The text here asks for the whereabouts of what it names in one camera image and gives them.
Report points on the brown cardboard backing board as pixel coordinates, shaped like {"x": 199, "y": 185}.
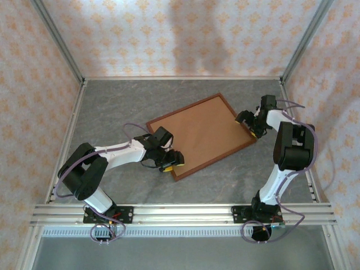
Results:
{"x": 197, "y": 135}

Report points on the brown wooden picture frame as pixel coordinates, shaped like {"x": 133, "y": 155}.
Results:
{"x": 216, "y": 159}

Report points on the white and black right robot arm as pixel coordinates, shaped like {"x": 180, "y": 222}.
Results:
{"x": 274, "y": 185}

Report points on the grey metal shelf plate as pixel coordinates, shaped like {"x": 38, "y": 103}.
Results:
{"x": 182, "y": 253}

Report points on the small green circuit board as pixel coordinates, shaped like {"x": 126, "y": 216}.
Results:
{"x": 278, "y": 225}

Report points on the wide aluminium mounting rail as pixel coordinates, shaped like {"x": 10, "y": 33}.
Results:
{"x": 182, "y": 215}

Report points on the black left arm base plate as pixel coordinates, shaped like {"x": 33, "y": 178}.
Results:
{"x": 128, "y": 215}

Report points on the thin aluminium table rail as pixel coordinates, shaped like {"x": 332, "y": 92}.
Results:
{"x": 182, "y": 78}

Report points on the aluminium table side rail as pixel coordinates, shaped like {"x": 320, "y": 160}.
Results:
{"x": 311, "y": 181}
{"x": 71, "y": 126}

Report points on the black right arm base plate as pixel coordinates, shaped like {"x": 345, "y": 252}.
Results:
{"x": 237, "y": 215}

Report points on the aluminium cage post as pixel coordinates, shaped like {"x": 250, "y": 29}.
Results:
{"x": 57, "y": 38}
{"x": 306, "y": 38}

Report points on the aluminium frame leg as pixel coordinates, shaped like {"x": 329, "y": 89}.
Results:
{"x": 29, "y": 250}
{"x": 335, "y": 250}

